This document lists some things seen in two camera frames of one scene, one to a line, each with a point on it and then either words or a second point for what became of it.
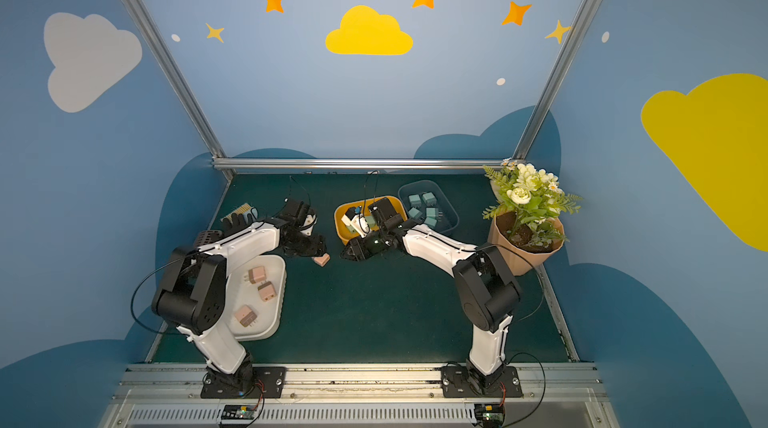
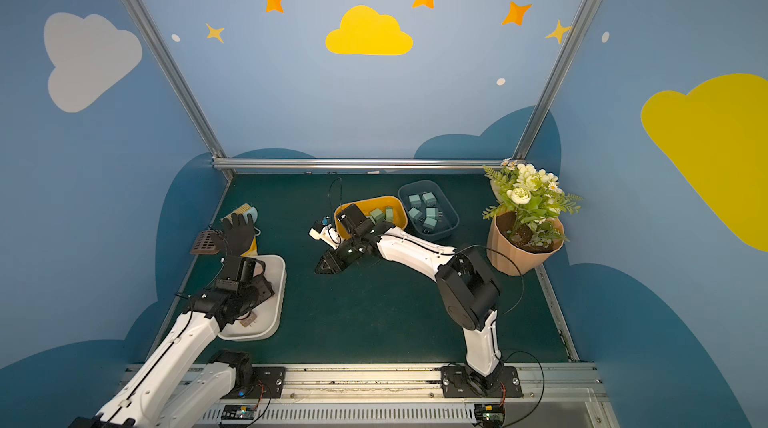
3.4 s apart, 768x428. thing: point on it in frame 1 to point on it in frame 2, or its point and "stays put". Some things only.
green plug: (430, 198) stays put
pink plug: (245, 316) stays put
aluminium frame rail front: (170, 395) stays put
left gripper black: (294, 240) to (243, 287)
